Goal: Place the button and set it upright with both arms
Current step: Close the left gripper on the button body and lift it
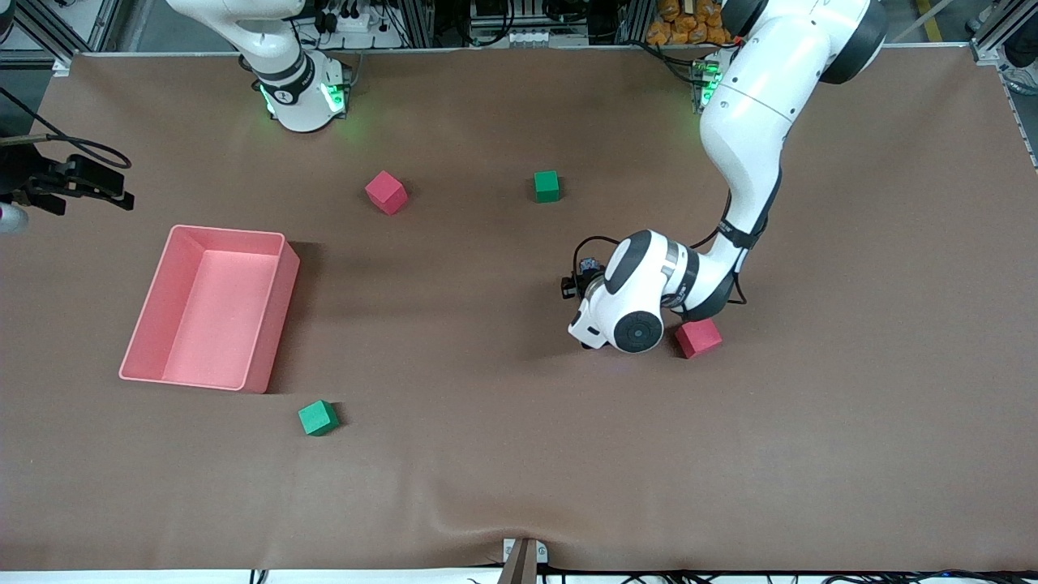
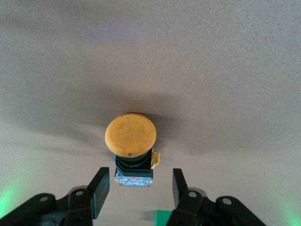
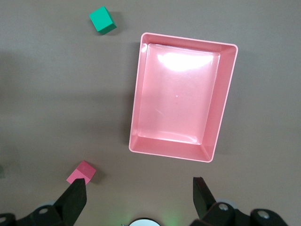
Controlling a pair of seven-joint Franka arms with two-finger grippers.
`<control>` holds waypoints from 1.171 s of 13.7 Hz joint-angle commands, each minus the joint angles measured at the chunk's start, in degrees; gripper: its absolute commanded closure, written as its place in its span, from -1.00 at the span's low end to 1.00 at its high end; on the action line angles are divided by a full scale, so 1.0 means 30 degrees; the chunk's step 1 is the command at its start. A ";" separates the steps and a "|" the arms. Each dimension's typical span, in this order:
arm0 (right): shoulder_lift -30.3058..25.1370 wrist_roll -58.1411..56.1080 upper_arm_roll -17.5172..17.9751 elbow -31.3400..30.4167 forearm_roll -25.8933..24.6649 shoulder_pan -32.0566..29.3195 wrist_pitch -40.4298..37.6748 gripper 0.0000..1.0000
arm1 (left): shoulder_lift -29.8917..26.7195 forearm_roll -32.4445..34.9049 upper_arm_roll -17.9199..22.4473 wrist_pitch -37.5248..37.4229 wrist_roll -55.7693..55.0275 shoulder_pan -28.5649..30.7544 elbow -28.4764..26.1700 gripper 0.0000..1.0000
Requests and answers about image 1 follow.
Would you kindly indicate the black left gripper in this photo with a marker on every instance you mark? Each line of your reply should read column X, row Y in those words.
column 581, row 285

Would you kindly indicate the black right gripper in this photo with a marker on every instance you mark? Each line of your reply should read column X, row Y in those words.
column 24, row 180

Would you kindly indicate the orange-capped black push button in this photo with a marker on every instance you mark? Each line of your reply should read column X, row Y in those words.
column 589, row 266

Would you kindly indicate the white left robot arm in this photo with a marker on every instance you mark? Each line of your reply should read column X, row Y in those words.
column 754, row 122

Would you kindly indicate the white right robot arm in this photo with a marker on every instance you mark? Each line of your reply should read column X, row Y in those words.
column 296, row 97

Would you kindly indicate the green foam cube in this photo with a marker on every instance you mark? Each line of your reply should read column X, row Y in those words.
column 317, row 418
column 546, row 186

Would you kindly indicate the metal corner clamp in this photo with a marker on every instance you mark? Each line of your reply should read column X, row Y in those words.
column 62, row 66
column 988, row 54

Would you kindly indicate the red foam cube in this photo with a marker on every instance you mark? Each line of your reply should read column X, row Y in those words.
column 701, row 341
column 385, row 193

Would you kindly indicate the brown table mat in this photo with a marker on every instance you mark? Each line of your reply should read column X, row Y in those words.
column 519, row 454

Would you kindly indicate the pink plastic bin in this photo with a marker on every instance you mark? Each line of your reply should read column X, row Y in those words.
column 211, row 324

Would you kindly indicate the white terminal block row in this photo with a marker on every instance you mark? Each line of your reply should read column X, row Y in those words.
column 531, row 37

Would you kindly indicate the brown mounting bar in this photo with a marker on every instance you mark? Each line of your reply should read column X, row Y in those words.
column 519, row 568

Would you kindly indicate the orange packets pile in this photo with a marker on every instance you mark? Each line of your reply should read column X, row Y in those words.
column 681, row 23

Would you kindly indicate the white power strip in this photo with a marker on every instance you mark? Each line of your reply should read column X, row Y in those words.
column 357, row 23

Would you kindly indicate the aluminium frame profile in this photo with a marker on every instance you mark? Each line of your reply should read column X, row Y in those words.
column 1001, row 24
column 49, row 32

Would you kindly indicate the grey metal bracket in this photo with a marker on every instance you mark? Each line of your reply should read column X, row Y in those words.
column 541, row 551

